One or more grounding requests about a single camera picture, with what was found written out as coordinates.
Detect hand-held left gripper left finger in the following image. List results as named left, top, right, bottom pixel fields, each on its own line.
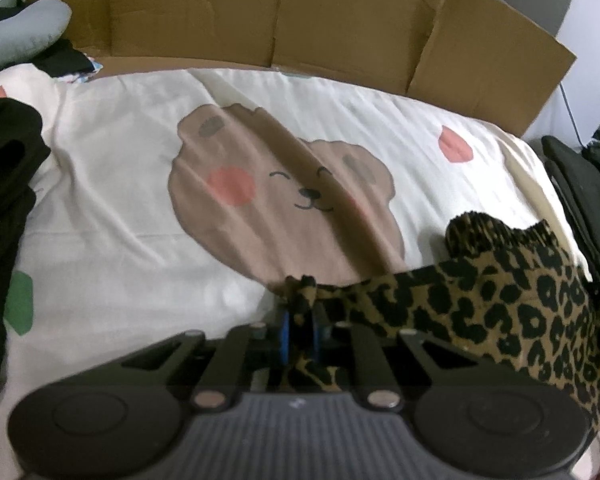
left=121, top=310, right=294, bottom=409

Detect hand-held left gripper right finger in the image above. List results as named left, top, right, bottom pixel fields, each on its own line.
left=310, top=310, right=482, bottom=409

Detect leopard print garment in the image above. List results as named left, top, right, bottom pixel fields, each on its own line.
left=272, top=212, right=600, bottom=453

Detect folded black clothes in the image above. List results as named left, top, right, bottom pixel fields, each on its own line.
left=540, top=135, right=600, bottom=301

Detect cream bear print bedsheet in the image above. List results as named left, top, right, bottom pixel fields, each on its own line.
left=0, top=62, right=600, bottom=411

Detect black garment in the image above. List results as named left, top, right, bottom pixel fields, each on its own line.
left=0, top=97, right=53, bottom=408

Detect brown cardboard sheet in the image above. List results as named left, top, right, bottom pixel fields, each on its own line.
left=2, top=0, right=578, bottom=136

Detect small black cloth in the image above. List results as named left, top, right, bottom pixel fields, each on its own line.
left=32, top=37, right=96, bottom=78

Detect grey neck pillow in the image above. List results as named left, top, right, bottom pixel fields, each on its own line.
left=0, top=0, right=73, bottom=78

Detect white cable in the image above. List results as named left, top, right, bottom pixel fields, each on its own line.
left=560, top=82, right=583, bottom=143

